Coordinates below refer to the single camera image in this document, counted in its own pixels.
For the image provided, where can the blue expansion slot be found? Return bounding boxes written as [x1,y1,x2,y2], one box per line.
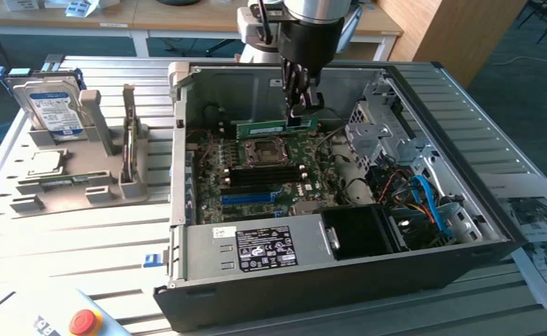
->
[221,193,276,207]

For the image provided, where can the hard disk blue label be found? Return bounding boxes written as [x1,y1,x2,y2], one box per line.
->
[12,80,89,141]

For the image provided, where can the graphics card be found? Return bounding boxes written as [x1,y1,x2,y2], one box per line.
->
[121,104,144,183]

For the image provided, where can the green RAM stick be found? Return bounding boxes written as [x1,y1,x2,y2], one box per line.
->
[38,175,92,187]
[236,118,322,138]

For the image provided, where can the black RAM slot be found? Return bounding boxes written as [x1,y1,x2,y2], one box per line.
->
[230,170,301,178]
[230,174,302,182]
[230,166,300,174]
[230,178,304,187]

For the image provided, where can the green motherboard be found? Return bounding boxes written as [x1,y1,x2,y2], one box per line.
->
[186,131,349,225]

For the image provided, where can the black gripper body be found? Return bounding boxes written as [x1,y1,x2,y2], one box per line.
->
[280,19,346,73]

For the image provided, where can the wooden desk white frame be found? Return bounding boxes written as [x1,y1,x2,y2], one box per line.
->
[0,0,405,60]

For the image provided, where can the red wire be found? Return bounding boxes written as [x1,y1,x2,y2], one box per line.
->
[377,169,416,203]

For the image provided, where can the silver CPU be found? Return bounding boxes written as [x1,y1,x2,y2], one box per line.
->
[26,150,68,176]

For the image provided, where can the black expansion slot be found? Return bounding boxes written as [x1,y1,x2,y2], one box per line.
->
[221,185,276,196]

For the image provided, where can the CPU socket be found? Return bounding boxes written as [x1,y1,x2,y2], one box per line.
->
[238,136,290,167]

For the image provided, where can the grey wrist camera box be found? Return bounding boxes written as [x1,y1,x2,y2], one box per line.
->
[237,6,281,46]

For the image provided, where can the black open PC case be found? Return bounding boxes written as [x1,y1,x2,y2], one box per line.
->
[153,61,529,333]

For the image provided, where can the grey parts rack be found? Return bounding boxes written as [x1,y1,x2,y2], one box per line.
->
[9,83,153,215]

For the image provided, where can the blue wire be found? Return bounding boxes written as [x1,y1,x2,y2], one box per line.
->
[408,174,458,243]

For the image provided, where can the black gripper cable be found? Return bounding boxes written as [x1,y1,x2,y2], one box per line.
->
[253,0,276,45]

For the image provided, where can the silver metal disk bay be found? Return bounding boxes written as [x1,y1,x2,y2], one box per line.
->
[345,100,444,167]

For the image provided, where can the yellow wire bundle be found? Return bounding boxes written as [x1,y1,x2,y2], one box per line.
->
[412,204,440,218]

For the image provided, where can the white boxes on desk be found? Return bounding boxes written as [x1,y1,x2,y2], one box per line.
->
[4,0,121,18]

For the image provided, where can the white floor cable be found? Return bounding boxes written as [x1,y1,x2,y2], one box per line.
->
[493,54,547,67]

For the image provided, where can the black fan shroud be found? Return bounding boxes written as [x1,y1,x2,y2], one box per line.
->
[320,205,416,262]

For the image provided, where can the red emergency stop button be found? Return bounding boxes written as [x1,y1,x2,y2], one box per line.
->
[68,308,105,335]

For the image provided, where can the hard disk blue caddy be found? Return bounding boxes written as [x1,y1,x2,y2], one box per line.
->
[0,65,86,106]

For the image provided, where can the grey teach pendant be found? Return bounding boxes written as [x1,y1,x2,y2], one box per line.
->
[0,282,129,336]

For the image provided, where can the wooden cabinet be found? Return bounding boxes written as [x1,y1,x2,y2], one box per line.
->
[377,0,530,89]

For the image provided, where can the grey power supply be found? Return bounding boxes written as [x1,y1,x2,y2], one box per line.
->
[184,213,337,281]

